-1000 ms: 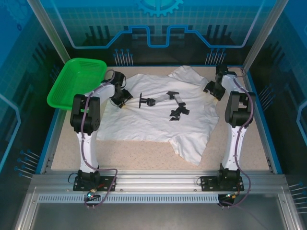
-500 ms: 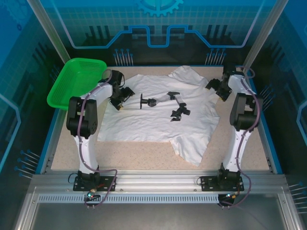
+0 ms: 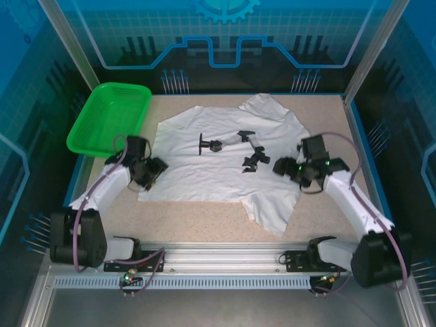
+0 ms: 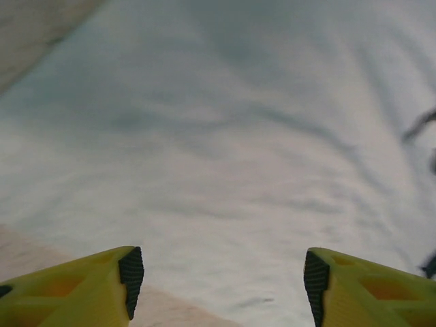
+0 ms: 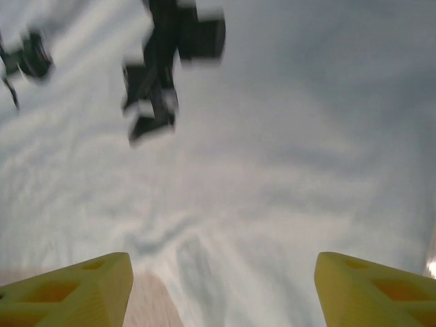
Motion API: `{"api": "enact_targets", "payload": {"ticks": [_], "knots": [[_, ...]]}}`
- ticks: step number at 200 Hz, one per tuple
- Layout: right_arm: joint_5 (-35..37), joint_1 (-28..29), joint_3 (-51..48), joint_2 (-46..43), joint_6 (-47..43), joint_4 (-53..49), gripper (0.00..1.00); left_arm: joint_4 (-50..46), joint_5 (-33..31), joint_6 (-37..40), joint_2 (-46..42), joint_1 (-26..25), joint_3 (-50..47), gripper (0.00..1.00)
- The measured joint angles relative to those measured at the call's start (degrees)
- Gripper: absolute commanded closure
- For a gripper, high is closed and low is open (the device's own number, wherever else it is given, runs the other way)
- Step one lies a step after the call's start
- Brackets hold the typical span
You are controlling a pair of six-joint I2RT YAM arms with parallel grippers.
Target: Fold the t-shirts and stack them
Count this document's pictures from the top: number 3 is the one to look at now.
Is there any aluminium mounting rail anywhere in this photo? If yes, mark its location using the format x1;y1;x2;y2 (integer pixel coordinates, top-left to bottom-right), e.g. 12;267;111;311
102;240;352;274

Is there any white t-shirt with robot print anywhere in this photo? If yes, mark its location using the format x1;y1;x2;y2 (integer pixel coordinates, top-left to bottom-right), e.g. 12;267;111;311
138;92;310;238

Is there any steel shelf plate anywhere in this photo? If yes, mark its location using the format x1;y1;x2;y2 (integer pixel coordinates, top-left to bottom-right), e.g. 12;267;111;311
20;265;431;327

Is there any aluminium frame post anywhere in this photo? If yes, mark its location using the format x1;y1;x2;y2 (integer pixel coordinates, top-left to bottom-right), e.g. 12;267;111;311
343;0;412;105
36;0;101;93

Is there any green plastic basket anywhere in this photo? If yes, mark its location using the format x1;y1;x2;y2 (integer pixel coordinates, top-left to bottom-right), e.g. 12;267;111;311
66;81;153;158

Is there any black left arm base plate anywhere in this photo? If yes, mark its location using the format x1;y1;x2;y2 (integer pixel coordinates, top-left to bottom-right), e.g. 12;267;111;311
104;249;167;273

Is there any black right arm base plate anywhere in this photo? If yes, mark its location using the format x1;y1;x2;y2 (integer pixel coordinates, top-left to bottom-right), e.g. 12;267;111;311
283;249;347;273

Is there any aluminium table side rail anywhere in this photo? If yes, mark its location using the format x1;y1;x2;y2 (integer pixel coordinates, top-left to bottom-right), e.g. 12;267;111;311
341;94;392;222

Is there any slotted grey cable duct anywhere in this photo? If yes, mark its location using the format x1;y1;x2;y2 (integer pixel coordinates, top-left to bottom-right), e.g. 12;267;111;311
52;276;313;291

